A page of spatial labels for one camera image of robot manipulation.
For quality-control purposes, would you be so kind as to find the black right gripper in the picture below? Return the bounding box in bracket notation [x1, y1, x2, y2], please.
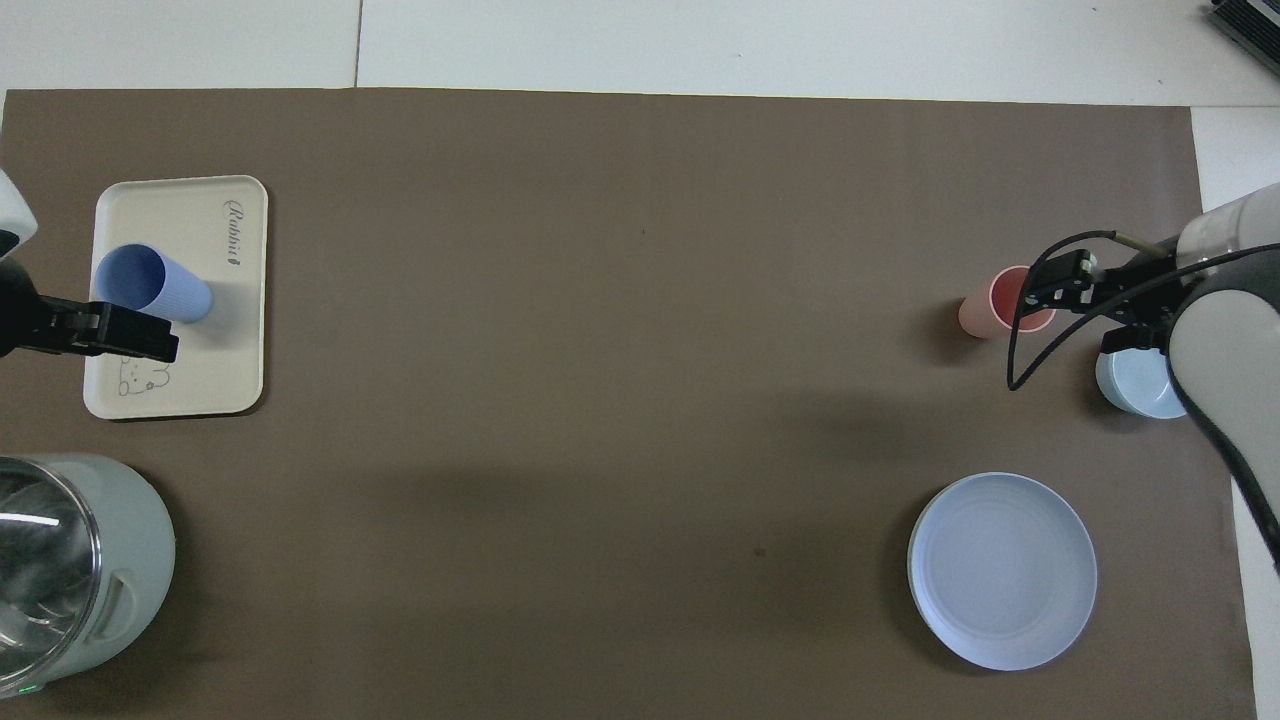
[1019, 247, 1183, 355]

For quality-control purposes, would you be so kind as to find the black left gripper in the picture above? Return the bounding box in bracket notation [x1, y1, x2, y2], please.
[0, 261, 182, 364]

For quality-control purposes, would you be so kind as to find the blue cup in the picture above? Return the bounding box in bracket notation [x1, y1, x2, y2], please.
[92, 242, 215, 327]

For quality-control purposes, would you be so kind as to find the pink cup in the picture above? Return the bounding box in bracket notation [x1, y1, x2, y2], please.
[957, 264, 1059, 340]

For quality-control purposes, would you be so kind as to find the cream rabbit print tray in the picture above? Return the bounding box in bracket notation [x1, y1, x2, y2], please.
[82, 174, 270, 421]

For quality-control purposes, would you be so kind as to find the light blue bowl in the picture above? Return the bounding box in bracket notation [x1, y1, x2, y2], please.
[1094, 344, 1192, 420]

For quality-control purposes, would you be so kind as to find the pale green electric pot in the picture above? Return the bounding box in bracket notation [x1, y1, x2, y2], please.
[0, 452, 178, 699]

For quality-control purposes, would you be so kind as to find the glass pot lid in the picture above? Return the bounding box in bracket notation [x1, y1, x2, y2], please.
[0, 459, 103, 683]

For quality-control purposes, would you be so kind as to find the blue plate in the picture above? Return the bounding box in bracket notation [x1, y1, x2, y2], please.
[906, 471, 1099, 673]

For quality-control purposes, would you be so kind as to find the grey ribbed device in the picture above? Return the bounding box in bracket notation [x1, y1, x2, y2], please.
[1206, 0, 1280, 64]

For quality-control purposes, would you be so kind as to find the brown table mat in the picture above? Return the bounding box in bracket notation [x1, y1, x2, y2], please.
[0, 87, 1257, 720]

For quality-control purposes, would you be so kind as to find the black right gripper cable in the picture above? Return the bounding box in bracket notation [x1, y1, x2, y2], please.
[1004, 229, 1280, 394]

